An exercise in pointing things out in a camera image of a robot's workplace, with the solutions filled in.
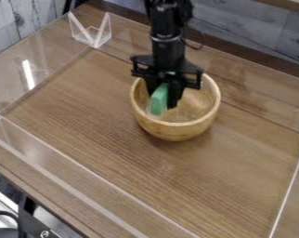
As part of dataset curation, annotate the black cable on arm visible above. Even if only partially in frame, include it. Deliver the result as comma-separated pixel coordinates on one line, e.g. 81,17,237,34
182,29,205,51

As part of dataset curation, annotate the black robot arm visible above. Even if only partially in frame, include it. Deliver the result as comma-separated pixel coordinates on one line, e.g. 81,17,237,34
130,0,204,109

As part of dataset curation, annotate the clear acrylic corner bracket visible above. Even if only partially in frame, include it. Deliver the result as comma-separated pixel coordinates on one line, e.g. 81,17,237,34
68,12,113,48

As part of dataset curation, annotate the green rectangular stick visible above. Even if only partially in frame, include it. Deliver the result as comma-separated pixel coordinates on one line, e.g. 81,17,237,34
149,83,168,116

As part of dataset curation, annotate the black cable bottom left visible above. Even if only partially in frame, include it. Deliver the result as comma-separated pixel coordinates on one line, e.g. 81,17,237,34
0,208,30,238

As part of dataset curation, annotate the round wooden bowl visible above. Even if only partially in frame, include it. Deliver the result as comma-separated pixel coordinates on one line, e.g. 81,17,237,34
130,73,221,141

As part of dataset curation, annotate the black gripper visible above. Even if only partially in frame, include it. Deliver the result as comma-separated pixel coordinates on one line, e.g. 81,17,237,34
130,37,202,109

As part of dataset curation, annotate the black table leg bracket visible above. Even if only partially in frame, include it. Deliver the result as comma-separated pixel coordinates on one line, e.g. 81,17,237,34
18,196,61,238

